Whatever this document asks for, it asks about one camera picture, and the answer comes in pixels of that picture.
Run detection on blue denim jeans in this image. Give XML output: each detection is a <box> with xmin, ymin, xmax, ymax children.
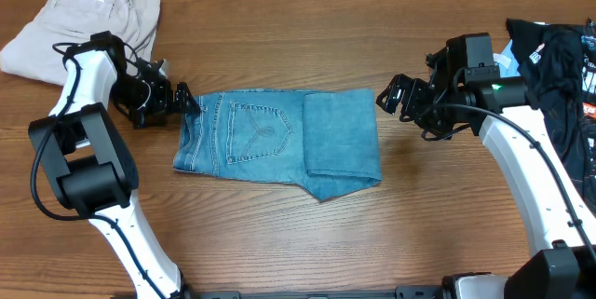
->
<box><xmin>173</xmin><ymin>88</ymin><xmax>382</xmax><ymax>201</ymax></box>

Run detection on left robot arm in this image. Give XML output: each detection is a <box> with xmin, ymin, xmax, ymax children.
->
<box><xmin>28</xmin><ymin>31</ymin><xmax>200</xmax><ymax>298</ymax></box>

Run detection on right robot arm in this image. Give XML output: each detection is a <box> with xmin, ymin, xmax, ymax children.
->
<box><xmin>376</xmin><ymin>33</ymin><xmax>595</xmax><ymax>299</ymax></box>

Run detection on light blue garment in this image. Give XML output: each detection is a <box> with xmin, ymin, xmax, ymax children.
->
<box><xmin>493</xmin><ymin>41</ymin><xmax>520</xmax><ymax>78</ymax></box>

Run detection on folded beige trousers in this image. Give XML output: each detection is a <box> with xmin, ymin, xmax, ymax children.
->
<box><xmin>1</xmin><ymin>0</ymin><xmax>161</xmax><ymax>86</ymax></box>

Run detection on black printed t-shirt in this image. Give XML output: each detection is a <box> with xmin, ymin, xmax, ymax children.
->
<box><xmin>506</xmin><ymin>19</ymin><xmax>595</xmax><ymax>211</ymax></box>

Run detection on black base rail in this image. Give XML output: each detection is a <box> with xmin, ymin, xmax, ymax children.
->
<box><xmin>195</xmin><ymin>285</ymin><xmax>451</xmax><ymax>299</ymax></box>

